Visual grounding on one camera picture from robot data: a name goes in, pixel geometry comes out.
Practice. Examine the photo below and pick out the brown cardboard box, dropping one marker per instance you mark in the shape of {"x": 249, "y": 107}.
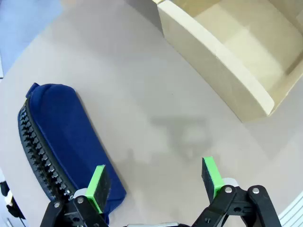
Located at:
{"x": 213, "y": 59}

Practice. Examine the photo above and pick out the white ribbed panel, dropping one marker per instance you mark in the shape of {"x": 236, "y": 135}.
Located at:
{"x": 293, "y": 212}

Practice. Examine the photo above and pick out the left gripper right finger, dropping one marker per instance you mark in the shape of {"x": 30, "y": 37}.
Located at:
{"x": 213, "y": 177}

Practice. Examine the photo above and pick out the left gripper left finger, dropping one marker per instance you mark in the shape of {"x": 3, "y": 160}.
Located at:
{"x": 97, "y": 189}

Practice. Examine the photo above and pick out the black and white object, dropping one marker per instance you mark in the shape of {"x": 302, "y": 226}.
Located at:
{"x": 9, "y": 203}

